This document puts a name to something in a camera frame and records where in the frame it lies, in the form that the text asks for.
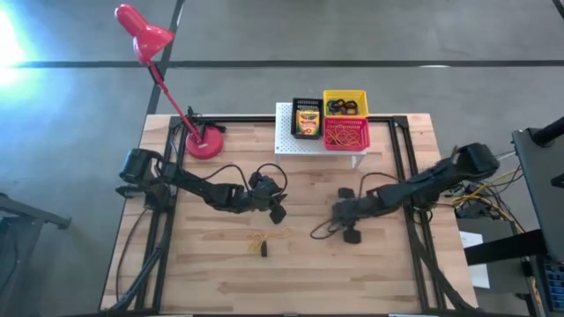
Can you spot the red plastic basket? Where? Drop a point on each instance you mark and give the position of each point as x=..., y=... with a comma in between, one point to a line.
x=352, y=121

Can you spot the white perforated shelf riser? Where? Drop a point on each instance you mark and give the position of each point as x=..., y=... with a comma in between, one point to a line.
x=286, y=145

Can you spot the red desk lamp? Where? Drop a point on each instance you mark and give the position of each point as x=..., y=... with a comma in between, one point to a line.
x=147, y=39

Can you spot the white paper sheet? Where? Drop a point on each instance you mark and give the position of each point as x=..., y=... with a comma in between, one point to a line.
x=478, y=273

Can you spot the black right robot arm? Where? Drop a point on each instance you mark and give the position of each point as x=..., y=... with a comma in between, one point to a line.
x=440, y=176

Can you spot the grey metal stand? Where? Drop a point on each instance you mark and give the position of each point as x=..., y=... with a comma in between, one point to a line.
x=26, y=213

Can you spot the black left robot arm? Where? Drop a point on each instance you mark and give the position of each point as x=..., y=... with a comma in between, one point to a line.
x=207, y=189

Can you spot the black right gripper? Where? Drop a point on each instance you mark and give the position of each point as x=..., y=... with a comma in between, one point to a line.
x=357, y=210

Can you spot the black plastic basket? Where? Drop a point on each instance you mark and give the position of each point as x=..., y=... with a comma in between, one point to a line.
x=294, y=119

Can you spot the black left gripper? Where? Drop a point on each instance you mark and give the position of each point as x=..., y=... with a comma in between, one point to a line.
x=262, y=197

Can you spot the yellow plastic basket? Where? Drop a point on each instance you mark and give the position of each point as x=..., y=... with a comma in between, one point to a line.
x=345, y=94

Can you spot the yellow rubber band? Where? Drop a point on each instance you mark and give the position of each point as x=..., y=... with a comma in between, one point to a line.
x=257, y=238
x=352, y=136
x=337, y=140

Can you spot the black aluminium table frame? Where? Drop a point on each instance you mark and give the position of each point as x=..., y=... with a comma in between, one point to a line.
x=380, y=119

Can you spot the black computer cart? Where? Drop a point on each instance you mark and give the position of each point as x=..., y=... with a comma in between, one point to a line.
x=546, y=185

